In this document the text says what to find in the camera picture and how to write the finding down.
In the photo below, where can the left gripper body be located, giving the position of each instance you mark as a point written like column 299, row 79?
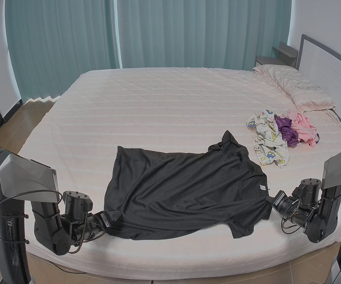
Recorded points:
column 99, row 223

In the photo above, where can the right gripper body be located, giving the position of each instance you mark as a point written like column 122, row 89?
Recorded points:
column 282, row 207

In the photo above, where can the black T-shirt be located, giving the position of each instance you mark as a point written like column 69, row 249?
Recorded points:
column 173, row 194

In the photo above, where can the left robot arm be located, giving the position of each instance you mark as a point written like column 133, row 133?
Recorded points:
column 8, row 217

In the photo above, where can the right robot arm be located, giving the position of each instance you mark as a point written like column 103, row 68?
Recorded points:
column 336, row 203

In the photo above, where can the bed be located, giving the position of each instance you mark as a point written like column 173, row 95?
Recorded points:
column 158, row 114

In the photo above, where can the white printed garment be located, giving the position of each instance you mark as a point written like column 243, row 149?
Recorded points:
column 266, row 135

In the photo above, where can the purple garment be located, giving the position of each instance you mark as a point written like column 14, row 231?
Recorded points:
column 288, row 132

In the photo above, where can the pink garment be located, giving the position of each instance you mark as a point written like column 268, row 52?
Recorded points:
column 305, row 129

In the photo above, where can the cream pillow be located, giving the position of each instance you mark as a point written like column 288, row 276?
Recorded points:
column 300, row 90

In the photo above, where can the grey bedside table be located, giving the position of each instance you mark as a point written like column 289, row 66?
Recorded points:
column 285, row 52

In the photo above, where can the blue-green curtain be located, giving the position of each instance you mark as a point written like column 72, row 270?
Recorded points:
column 203, row 25
column 61, row 40

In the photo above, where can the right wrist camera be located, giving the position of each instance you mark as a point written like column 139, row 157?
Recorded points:
column 280, row 195

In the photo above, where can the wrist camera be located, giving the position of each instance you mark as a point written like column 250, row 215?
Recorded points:
column 280, row 195
column 89, row 206

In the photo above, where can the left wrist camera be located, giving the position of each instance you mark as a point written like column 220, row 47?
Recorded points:
column 89, row 206

